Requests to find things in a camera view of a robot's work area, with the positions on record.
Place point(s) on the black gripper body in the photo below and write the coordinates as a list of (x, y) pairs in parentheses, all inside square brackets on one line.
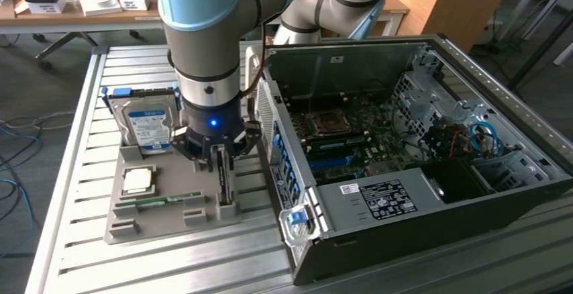
[(215, 123)]

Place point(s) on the green graphics card with fan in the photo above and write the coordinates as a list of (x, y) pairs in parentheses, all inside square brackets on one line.
[(226, 183)]

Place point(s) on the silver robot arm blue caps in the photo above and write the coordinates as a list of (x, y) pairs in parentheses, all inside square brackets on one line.
[(202, 22)]

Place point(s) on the hard disk in blue carrier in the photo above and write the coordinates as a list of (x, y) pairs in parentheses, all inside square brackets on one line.
[(143, 126)]

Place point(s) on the grey plastic parts rack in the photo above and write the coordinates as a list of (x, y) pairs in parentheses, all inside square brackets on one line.
[(175, 180)]

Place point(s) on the square CPU chip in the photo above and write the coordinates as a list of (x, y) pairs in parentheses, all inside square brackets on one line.
[(136, 180)]

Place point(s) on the green loose RAM stick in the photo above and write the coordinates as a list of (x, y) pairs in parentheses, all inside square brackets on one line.
[(156, 200)]

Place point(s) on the expansion slot with blue latch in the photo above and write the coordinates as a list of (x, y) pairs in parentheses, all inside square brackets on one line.
[(331, 163)]

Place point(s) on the blue case latch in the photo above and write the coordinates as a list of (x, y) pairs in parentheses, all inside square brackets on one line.
[(296, 217)]

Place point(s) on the green motherboard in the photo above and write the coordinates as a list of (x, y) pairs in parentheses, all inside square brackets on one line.
[(380, 139)]

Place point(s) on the grey power supply unit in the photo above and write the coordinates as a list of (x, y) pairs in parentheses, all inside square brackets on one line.
[(340, 213)]

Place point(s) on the perforated metal drive cage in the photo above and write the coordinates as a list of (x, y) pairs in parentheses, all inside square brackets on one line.
[(416, 99)]

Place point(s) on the small white carton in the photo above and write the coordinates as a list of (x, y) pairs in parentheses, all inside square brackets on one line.
[(134, 1)]

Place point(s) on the black chair base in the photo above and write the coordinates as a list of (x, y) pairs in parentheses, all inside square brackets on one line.
[(67, 40)]

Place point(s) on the white box with tape roll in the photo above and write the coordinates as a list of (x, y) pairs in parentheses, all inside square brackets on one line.
[(101, 0)]

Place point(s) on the long wooden desk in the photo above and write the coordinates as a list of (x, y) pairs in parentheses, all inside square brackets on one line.
[(67, 18)]

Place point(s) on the black open PC case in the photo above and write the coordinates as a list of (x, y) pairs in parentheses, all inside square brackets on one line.
[(403, 240)]

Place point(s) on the open black white box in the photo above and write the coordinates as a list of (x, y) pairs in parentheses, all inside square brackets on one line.
[(45, 7)]

